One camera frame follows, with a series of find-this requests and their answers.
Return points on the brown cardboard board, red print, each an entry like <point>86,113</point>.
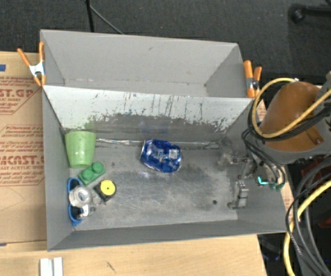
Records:
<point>15,200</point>

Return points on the crushed blue can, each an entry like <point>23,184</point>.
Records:
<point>161,155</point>

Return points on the black and yellow round thing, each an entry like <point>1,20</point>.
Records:
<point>107,188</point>

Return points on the grey metal bin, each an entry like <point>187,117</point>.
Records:
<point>165,194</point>

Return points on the clear glass thing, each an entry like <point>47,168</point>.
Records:
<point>80,196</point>

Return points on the green plastic cup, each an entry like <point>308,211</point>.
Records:
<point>80,148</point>

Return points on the green toy brick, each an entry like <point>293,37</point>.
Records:
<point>91,172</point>

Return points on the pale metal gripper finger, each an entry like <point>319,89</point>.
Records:
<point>241,194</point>
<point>234,160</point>

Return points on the blue plastic looped thing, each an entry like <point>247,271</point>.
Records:
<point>73,216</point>

